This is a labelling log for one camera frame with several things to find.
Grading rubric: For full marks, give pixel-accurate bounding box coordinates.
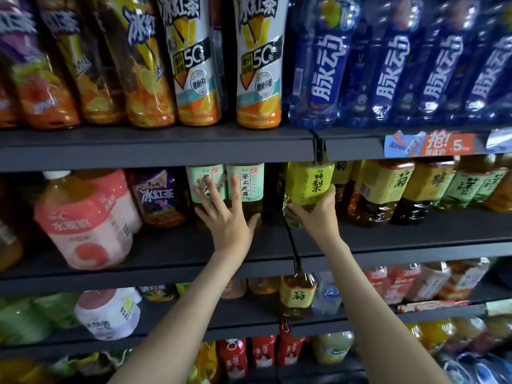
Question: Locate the dark grey metal shelf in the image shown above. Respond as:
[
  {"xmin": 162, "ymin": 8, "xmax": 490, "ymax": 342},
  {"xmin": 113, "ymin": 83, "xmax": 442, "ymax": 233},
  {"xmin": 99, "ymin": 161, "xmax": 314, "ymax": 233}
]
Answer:
[{"xmin": 0, "ymin": 124, "xmax": 512, "ymax": 373}]

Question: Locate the pink squat drink bottle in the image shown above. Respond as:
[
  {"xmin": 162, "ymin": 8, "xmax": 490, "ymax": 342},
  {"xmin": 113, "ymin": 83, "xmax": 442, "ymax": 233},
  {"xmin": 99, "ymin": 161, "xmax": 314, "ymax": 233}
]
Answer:
[{"xmin": 34, "ymin": 170, "xmax": 135, "ymax": 272}]

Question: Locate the white squat drink bottle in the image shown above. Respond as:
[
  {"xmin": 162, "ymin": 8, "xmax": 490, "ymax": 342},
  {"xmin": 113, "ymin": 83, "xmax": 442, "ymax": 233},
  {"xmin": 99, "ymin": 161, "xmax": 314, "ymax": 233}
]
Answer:
[{"xmin": 74, "ymin": 287, "xmax": 143, "ymax": 341}]

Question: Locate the orange promotional price tag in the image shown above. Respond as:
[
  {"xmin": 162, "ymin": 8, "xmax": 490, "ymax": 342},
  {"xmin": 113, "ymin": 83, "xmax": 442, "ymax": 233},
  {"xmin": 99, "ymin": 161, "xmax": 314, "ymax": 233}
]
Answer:
[{"xmin": 384, "ymin": 129, "xmax": 478, "ymax": 159}]

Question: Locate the brown tea bottle yellow label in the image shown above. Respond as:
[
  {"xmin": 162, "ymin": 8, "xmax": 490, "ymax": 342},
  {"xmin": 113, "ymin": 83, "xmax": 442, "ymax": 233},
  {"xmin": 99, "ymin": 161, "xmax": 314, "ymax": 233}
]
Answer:
[
  {"xmin": 346, "ymin": 159, "xmax": 416, "ymax": 229},
  {"xmin": 332, "ymin": 161, "xmax": 358, "ymax": 209}
]

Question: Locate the person's right forearm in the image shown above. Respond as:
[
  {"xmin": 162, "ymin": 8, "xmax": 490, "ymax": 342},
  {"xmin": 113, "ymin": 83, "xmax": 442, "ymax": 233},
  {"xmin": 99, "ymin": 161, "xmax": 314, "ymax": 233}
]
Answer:
[{"xmin": 320, "ymin": 236, "xmax": 453, "ymax": 384}]

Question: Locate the tea bottle green white label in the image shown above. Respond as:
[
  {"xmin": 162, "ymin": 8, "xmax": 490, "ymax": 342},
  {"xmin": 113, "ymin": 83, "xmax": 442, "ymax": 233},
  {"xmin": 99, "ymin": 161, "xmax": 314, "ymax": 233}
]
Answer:
[
  {"xmin": 438, "ymin": 156, "xmax": 491, "ymax": 210},
  {"xmin": 472, "ymin": 159, "xmax": 510, "ymax": 205}
]

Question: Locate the person's left forearm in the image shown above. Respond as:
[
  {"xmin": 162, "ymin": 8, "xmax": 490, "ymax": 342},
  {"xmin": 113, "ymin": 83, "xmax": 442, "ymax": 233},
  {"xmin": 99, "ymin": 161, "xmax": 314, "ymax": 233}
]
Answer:
[{"xmin": 132, "ymin": 252, "xmax": 245, "ymax": 384}]

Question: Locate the group of green squat bottles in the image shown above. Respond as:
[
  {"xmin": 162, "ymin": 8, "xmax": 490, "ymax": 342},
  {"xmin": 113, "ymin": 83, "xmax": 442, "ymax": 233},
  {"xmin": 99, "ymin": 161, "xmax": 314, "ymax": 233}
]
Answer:
[{"xmin": 0, "ymin": 292, "xmax": 81, "ymax": 346}]

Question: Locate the row of dark blue sports bottles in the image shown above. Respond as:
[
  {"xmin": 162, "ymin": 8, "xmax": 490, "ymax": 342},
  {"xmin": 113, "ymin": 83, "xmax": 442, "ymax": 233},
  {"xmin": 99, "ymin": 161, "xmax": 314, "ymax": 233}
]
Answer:
[{"xmin": 284, "ymin": 0, "xmax": 512, "ymax": 130}]

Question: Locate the orange squat drink bottle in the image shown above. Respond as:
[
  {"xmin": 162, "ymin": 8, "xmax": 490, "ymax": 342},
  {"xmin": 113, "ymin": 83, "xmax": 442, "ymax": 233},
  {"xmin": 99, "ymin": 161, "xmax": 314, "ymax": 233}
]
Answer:
[{"xmin": 0, "ymin": 191, "xmax": 25, "ymax": 274}]

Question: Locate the person's left hand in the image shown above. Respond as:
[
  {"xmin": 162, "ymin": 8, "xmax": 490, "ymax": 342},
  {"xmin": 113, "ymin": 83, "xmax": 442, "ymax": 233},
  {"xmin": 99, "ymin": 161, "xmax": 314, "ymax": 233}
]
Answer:
[{"xmin": 194, "ymin": 175, "xmax": 261, "ymax": 265}]

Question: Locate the yellow tea bottle lime label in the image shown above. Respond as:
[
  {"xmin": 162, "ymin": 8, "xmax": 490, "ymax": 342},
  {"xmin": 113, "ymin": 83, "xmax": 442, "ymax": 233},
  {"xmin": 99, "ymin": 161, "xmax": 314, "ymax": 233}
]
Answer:
[{"xmin": 282, "ymin": 161, "xmax": 336, "ymax": 230}]

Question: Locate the purple label fruit drink bottle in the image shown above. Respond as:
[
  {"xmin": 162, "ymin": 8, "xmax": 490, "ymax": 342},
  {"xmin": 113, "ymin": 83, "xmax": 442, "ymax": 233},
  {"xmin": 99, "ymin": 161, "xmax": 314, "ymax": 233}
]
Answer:
[{"xmin": 0, "ymin": 44, "xmax": 21, "ymax": 130}]

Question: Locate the person's right hand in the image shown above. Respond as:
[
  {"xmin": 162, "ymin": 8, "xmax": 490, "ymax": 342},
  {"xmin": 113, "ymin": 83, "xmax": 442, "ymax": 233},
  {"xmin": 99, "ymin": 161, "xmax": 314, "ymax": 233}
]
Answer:
[{"xmin": 286, "ymin": 186, "xmax": 341, "ymax": 249}]

